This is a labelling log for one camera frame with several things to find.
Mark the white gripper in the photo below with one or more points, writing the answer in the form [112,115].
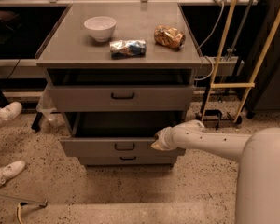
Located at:
[166,138]

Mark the grey drawer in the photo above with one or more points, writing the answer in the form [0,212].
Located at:
[121,98]
[116,134]
[134,160]

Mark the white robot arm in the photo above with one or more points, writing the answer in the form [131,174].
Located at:
[258,158]

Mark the grey bottom drawer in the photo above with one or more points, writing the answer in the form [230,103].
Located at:
[134,160]

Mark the grey drawer cabinet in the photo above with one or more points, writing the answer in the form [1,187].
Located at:
[73,58]

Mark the grey top drawer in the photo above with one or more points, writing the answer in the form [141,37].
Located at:
[121,98]

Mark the crushed blue silver can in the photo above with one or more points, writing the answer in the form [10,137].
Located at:
[127,48]

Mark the crushed gold can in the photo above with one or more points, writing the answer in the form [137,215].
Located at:
[169,37]

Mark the grey grabber stick tool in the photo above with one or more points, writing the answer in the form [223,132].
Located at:
[22,202]

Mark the white bowl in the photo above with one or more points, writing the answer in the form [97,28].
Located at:
[100,28]

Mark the white sneaker upper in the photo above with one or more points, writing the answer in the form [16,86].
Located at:
[9,113]

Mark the white sneaker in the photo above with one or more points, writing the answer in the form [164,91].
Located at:
[9,113]
[10,171]

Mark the white sneaker lower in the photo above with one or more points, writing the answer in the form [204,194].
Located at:
[10,171]

